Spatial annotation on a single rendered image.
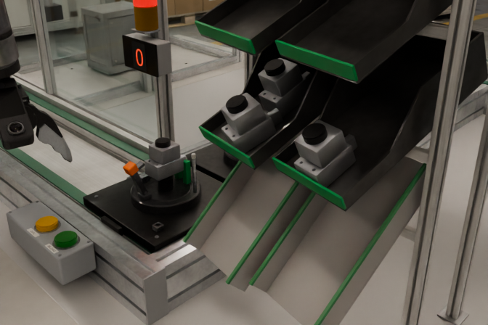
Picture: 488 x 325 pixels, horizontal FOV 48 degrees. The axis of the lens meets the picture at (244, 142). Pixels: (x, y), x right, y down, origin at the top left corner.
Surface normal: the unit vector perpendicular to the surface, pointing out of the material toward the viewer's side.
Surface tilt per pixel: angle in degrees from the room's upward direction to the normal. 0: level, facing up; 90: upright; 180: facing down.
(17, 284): 0
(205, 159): 0
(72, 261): 90
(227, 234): 45
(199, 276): 90
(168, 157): 90
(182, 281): 90
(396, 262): 0
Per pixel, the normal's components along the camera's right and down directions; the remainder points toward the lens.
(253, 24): -0.34, -0.72
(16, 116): 0.29, -0.51
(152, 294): 0.71, 0.29
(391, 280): 0.00, -0.91
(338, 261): -0.58, -0.47
